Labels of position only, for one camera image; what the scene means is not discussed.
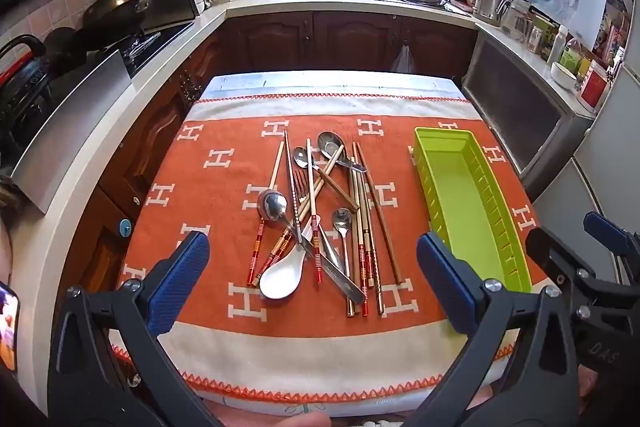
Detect smartphone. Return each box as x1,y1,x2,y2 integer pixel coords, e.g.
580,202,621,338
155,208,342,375
0,279,21,373

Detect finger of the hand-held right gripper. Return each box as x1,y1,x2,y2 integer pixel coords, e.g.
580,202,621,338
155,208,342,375
583,211,640,260
525,227,603,293

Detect white ceramic spoon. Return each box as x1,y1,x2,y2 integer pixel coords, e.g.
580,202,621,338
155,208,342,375
258,237,305,300

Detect light chopstick red striped end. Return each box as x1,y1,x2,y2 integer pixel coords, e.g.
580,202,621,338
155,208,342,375
306,138,323,284
245,141,286,286

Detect black cooking pot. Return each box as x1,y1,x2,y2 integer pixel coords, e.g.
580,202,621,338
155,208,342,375
0,34,66,158

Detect metal spoon with wooden handle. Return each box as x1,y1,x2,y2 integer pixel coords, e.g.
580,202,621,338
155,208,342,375
292,146,361,212

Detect dark brown wooden chopstick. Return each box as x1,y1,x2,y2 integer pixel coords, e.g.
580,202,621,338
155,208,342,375
358,142,403,285

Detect metal fork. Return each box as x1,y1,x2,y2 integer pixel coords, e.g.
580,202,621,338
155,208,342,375
292,169,351,288

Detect stainless steel appliance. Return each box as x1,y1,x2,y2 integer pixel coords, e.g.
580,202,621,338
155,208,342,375
460,29,596,202

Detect chopstick with golden end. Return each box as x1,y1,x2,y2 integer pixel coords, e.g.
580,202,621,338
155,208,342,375
368,202,377,290

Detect white bowl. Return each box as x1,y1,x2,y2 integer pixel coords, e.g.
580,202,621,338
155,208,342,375
550,62,578,92

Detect glass pitcher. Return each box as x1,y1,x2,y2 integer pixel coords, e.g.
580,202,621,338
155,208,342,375
497,0,533,40

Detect white plastic bottle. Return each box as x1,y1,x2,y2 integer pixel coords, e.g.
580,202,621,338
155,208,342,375
547,24,568,62

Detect wok with lid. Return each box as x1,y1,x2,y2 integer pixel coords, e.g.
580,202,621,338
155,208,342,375
82,0,153,30

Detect green labelled bottle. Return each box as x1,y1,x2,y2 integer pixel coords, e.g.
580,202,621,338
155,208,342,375
560,38,583,72

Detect stainless steel splash guard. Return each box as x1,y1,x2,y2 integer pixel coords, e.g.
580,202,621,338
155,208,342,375
10,49,133,215

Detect long-handled metal spoon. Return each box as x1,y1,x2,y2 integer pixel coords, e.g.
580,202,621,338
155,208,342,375
256,189,367,305

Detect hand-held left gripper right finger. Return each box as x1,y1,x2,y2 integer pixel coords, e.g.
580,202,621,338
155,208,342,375
400,232,586,427

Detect small metal spoon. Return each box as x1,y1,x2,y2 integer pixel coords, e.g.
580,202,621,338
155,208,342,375
331,208,355,293

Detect red labelled jar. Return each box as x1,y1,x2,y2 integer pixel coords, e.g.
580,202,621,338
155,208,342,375
577,59,613,110

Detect orange printed blanket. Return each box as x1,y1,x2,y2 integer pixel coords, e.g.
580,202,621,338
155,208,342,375
107,74,551,405

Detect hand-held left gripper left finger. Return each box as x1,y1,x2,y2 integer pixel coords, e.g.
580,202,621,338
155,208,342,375
47,231,221,427

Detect grey refrigerator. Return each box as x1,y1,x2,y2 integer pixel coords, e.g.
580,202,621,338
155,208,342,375
530,52,640,288

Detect light chopstick red yellow end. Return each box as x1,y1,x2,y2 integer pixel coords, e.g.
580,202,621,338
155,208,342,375
251,144,346,288

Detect hanging clear plastic bag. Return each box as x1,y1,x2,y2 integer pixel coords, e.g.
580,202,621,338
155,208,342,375
390,43,417,74

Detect gas stove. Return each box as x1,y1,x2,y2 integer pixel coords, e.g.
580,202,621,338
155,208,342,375
120,22,196,78

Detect large short-handled metal spoon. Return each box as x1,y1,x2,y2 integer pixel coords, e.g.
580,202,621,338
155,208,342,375
317,131,367,174

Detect green plastic utensil tray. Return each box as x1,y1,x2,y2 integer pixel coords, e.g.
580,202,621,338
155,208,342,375
412,127,533,294

